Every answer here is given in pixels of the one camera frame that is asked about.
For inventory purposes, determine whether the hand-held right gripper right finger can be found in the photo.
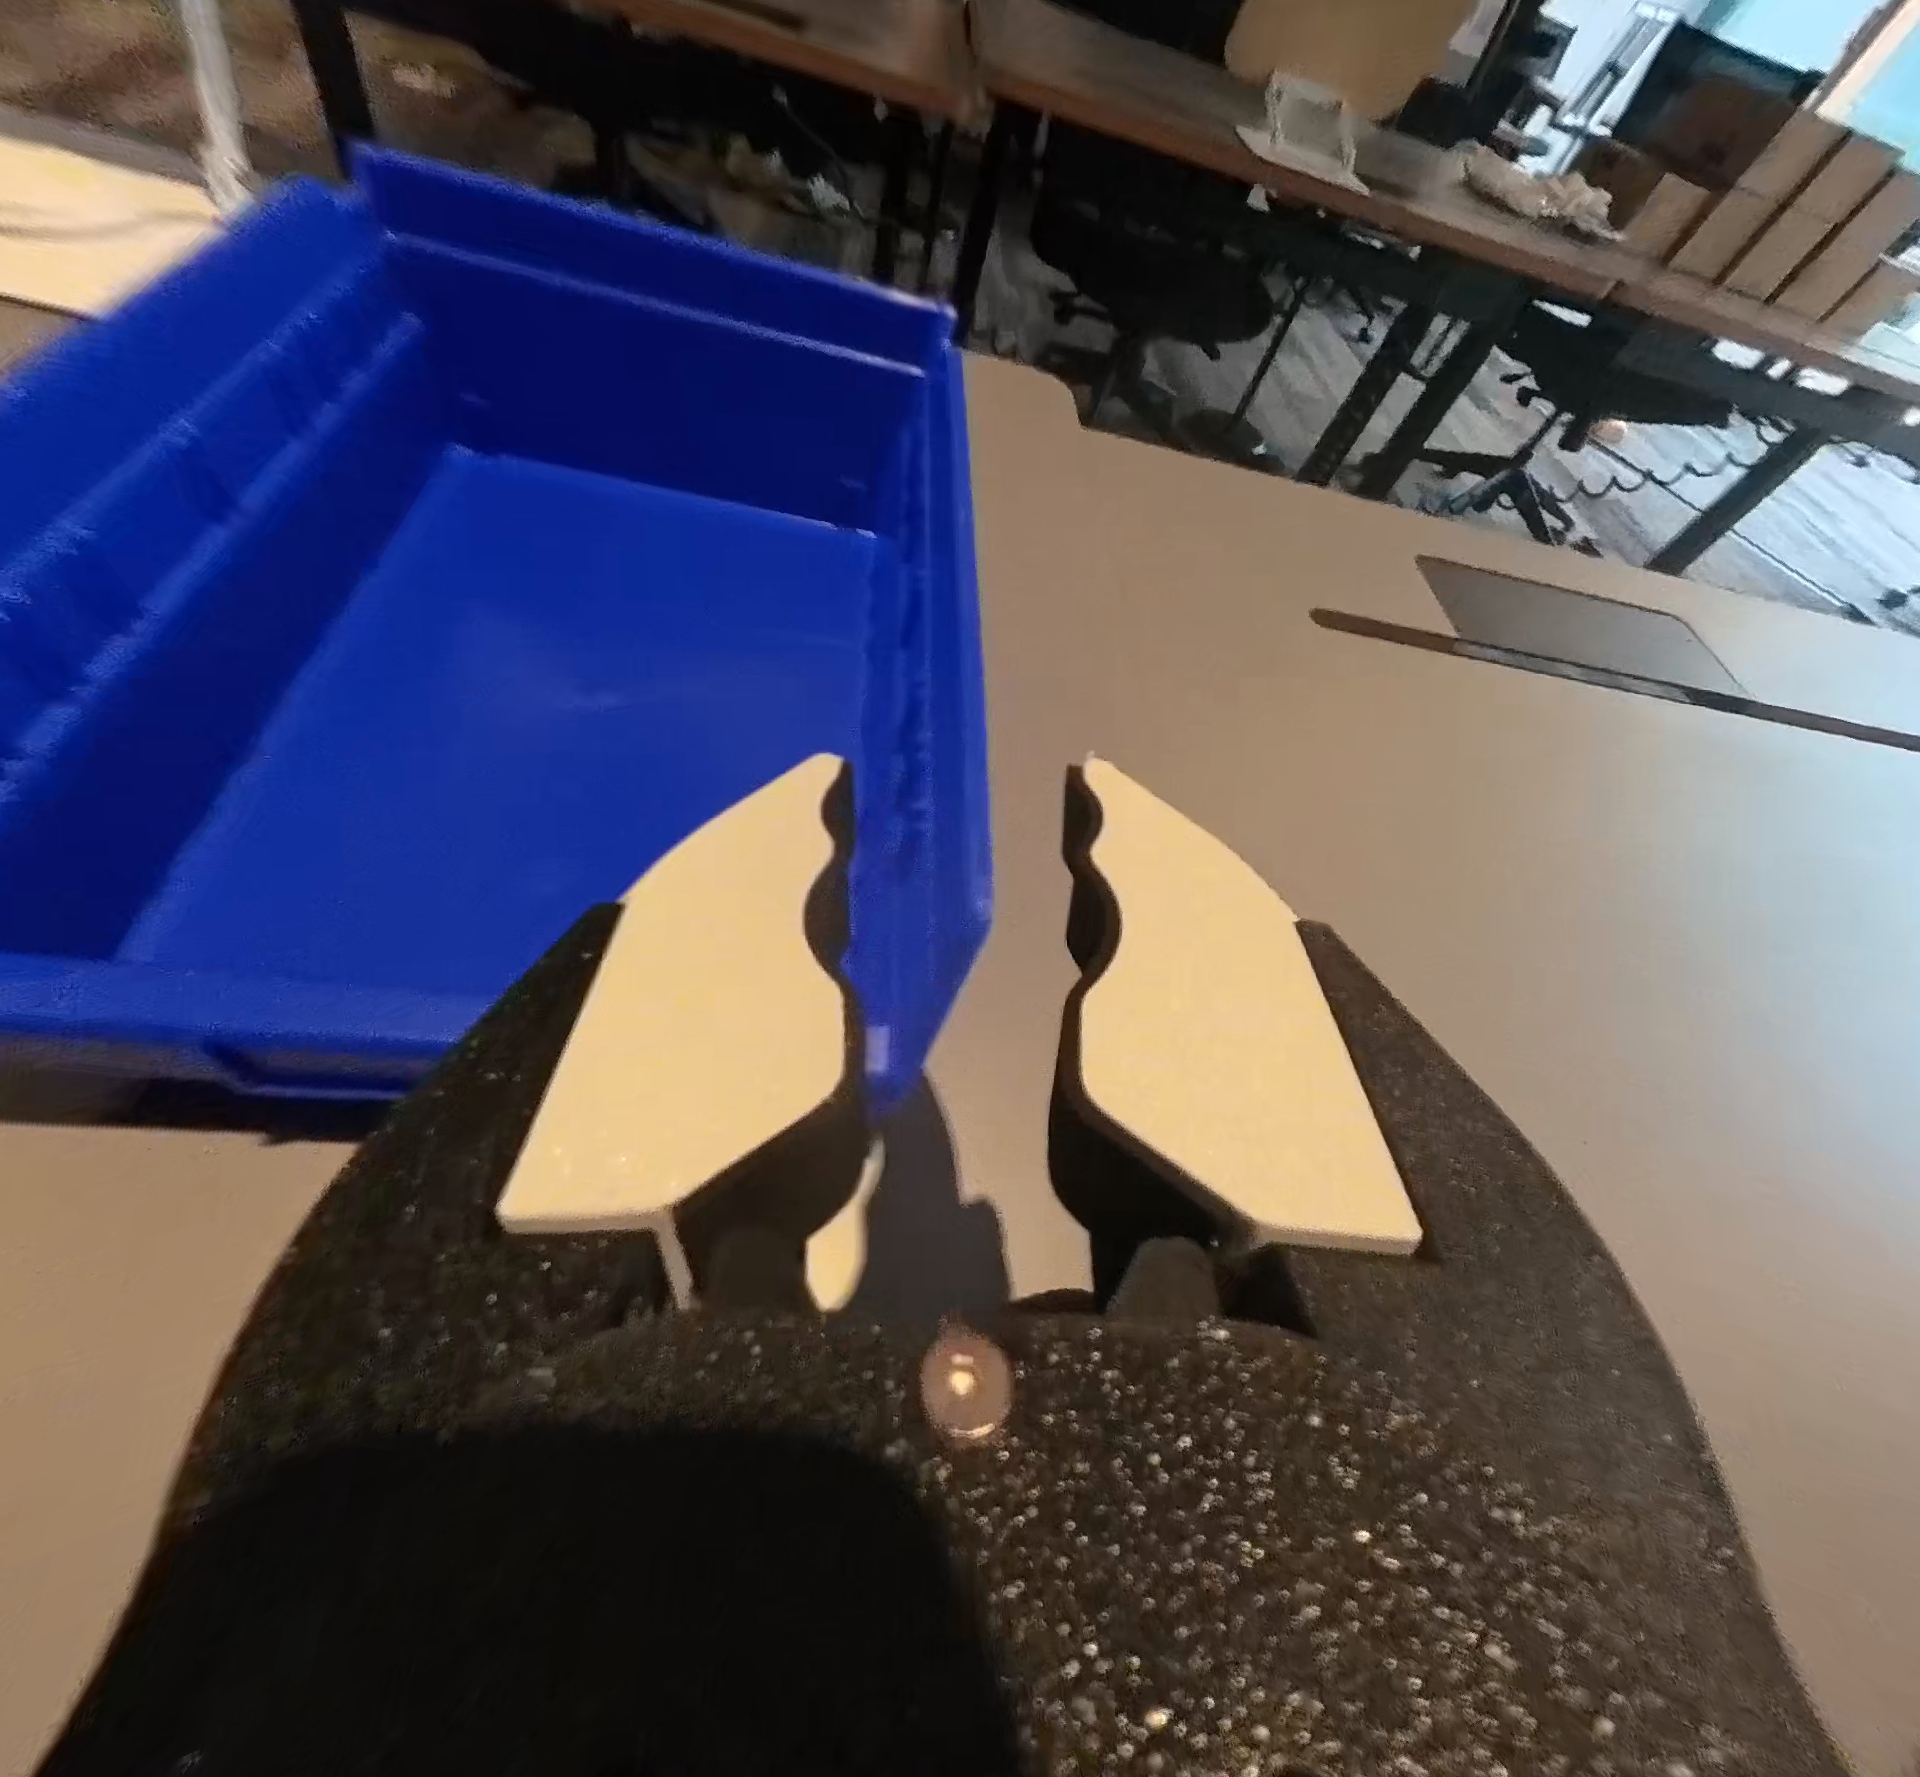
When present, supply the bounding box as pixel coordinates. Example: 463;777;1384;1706
1045;754;1428;1311

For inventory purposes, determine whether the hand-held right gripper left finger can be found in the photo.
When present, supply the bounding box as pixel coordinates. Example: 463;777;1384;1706
495;751;878;1311

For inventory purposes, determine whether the blue plastic bin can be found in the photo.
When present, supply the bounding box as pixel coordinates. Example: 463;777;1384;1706
0;142;994;1126

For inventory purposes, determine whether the black office chair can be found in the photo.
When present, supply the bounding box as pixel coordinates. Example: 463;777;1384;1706
1035;137;1278;363

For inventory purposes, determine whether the row of cardboard boxes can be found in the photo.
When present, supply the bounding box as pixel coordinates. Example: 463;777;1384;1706
1628;110;1920;327

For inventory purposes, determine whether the white desk mat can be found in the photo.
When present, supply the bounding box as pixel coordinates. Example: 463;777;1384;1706
0;137;228;310

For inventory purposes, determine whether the instruction sheet on stand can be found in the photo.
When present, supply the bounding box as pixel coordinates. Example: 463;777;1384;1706
144;0;254;203

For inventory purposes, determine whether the grey desk cable flap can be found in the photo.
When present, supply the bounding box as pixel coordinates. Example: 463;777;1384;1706
1415;555;1749;703

